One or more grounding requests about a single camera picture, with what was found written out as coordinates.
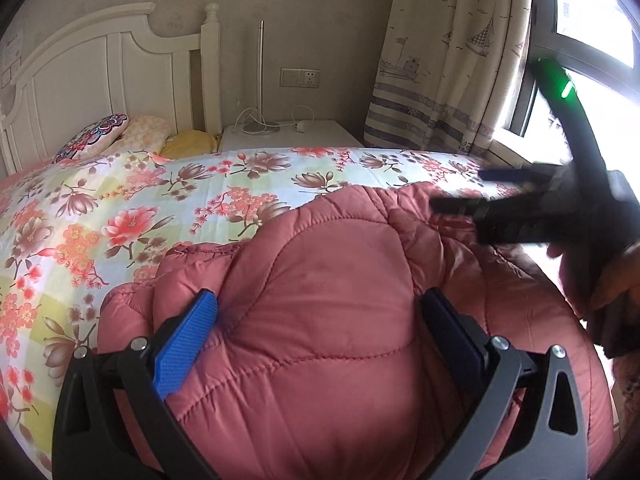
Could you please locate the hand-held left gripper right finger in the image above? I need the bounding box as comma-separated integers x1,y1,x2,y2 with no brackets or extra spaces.
421,287,587,480

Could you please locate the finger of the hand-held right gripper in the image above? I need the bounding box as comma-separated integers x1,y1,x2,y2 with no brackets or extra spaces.
430,195,507,218
477,161,564,187

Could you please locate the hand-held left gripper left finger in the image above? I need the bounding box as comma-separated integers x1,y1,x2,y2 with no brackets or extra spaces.
52,289,221,480

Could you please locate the pink quilted jacket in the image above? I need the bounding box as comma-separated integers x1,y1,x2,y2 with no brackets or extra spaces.
97,181,616,480

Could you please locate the person's right hand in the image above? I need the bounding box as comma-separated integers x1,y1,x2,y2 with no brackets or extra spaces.
546,241,640,312

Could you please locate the beige window sill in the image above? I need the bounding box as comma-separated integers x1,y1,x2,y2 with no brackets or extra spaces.
487,129,553,172

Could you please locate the boat print curtain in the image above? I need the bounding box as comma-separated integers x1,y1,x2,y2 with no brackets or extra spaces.
363,0,534,157

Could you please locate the floral bedsheet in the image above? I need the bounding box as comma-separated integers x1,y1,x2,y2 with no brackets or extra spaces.
0,146,541,471

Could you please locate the white nightstand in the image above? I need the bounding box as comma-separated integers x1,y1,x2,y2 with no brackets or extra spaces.
220,120,363,154

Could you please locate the window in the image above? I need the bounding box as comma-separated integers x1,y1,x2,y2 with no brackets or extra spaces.
510,0,640,156

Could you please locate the yellow pillow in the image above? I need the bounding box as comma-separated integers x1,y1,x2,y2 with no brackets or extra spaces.
160,130,221,160

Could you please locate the beige textured pillow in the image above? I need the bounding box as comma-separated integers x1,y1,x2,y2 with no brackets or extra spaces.
115,116,174,154

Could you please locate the patterned pillow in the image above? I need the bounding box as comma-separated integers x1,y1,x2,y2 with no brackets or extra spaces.
52,113,130,163

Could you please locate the silver pole lamp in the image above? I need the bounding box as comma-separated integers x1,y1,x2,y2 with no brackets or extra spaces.
235,21,281,136

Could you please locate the white wooden headboard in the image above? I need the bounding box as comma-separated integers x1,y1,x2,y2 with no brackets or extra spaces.
0,2,222,176

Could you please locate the white cable with adapter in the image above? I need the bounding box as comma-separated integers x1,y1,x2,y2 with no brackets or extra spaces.
286,105,314,134

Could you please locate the white lamp cable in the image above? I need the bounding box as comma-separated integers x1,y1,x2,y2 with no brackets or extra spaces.
234,106,267,134

